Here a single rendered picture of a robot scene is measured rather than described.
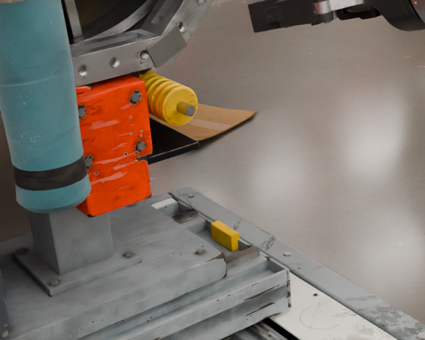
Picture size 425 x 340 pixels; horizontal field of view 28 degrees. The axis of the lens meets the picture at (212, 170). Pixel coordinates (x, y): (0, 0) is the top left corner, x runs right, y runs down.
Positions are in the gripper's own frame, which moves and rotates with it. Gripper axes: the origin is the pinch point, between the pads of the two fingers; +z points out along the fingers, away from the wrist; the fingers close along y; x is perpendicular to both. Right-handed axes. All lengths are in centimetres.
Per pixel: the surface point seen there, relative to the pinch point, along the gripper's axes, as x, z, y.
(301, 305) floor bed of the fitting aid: 52, 46, -30
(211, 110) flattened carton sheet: 30, 153, -94
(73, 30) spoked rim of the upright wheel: -3.4, 41.5, 1.6
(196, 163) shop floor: 39, 125, -66
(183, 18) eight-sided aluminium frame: -1.3, 30.2, -9.2
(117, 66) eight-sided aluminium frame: 2.6, 32.3, 1.5
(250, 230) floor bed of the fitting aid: 45, 73, -42
